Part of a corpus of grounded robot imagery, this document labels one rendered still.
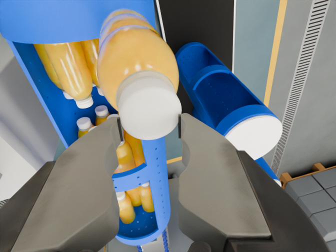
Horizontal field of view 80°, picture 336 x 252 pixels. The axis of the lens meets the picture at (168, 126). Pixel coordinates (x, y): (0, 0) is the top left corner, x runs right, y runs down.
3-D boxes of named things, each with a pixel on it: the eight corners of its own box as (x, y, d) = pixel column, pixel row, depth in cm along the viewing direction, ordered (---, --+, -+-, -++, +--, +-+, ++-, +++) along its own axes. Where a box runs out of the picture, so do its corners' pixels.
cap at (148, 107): (123, 131, 14) (124, 149, 13) (113, 81, 12) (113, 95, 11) (176, 123, 15) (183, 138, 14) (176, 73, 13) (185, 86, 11)
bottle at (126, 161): (134, 167, 71) (123, 127, 59) (142, 182, 66) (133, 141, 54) (114, 176, 68) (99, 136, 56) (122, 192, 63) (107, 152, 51)
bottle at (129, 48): (105, 64, 29) (105, 153, 15) (94, 8, 25) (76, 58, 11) (153, 59, 30) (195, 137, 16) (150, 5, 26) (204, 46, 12)
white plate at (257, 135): (293, 134, 88) (291, 132, 89) (263, 104, 73) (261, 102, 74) (243, 170, 99) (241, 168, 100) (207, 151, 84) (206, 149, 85)
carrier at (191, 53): (217, 57, 155) (192, 32, 139) (292, 132, 89) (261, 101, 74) (191, 84, 166) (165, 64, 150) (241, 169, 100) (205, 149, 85)
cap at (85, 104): (78, 105, 48) (81, 111, 49) (94, 99, 50) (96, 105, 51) (73, 99, 50) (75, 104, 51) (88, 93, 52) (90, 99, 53)
